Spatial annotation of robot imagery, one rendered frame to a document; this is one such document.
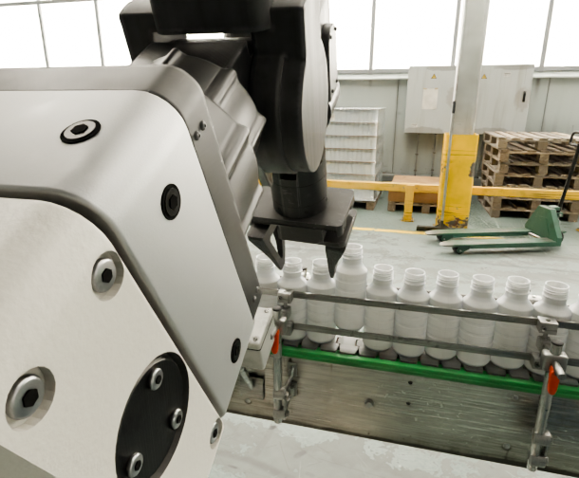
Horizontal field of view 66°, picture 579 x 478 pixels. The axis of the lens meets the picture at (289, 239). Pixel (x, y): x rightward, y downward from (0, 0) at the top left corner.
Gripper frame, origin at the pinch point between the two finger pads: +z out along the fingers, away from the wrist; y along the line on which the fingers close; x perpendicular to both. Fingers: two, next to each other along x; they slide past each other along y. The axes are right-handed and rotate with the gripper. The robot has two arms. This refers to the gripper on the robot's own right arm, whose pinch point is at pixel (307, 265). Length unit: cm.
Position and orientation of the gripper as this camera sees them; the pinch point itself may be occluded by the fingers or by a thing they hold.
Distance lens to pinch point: 52.2
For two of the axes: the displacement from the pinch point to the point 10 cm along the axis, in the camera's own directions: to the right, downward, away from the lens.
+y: -9.5, -1.3, 2.9
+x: -3.0, 6.4, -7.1
